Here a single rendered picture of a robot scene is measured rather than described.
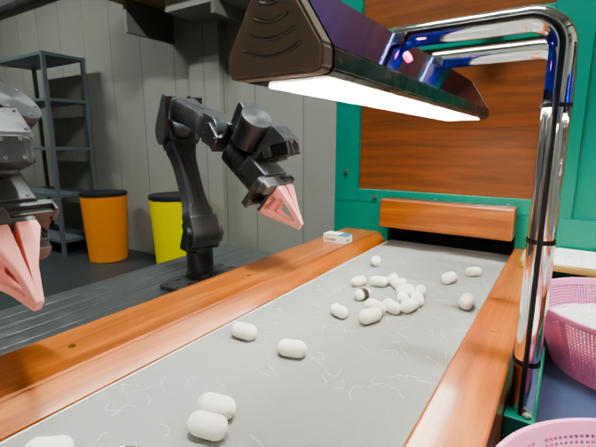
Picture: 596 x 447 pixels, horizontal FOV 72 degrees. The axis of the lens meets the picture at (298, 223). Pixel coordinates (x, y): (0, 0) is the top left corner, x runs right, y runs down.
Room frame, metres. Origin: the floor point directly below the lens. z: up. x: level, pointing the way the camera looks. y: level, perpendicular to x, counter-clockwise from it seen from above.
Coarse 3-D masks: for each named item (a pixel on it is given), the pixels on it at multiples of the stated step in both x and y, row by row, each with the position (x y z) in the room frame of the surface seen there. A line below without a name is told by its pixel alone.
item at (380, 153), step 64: (384, 0) 1.09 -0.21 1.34; (448, 0) 1.01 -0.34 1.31; (512, 0) 0.93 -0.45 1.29; (576, 0) 0.86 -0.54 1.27; (512, 64) 0.93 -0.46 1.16; (384, 128) 1.08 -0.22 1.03; (448, 128) 1.00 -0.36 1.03; (512, 128) 0.92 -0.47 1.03; (576, 128) 0.84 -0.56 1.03; (384, 192) 1.07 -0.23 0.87; (448, 192) 0.99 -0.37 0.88; (512, 192) 0.91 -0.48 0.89; (576, 192) 0.84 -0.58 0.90
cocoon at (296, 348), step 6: (282, 342) 0.46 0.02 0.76; (288, 342) 0.46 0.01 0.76; (294, 342) 0.45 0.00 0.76; (300, 342) 0.45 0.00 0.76; (282, 348) 0.45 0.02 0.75; (288, 348) 0.45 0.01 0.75; (294, 348) 0.45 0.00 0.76; (300, 348) 0.45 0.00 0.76; (306, 348) 0.46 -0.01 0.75; (282, 354) 0.45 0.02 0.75; (288, 354) 0.45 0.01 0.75; (294, 354) 0.45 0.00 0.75; (300, 354) 0.45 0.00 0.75
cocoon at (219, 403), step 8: (208, 392) 0.35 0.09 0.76; (200, 400) 0.34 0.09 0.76; (208, 400) 0.34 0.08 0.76; (216, 400) 0.34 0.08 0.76; (224, 400) 0.34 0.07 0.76; (232, 400) 0.35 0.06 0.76; (200, 408) 0.34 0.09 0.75; (208, 408) 0.34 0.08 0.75; (216, 408) 0.34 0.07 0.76; (224, 408) 0.34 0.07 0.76; (232, 408) 0.34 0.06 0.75; (224, 416) 0.33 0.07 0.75
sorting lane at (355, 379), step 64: (384, 256) 0.91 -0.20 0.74; (448, 256) 0.91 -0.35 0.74; (256, 320) 0.56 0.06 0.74; (320, 320) 0.56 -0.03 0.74; (384, 320) 0.56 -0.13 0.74; (448, 320) 0.56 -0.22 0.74; (128, 384) 0.40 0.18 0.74; (192, 384) 0.40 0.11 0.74; (256, 384) 0.40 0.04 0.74; (320, 384) 0.40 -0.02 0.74; (384, 384) 0.40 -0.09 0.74
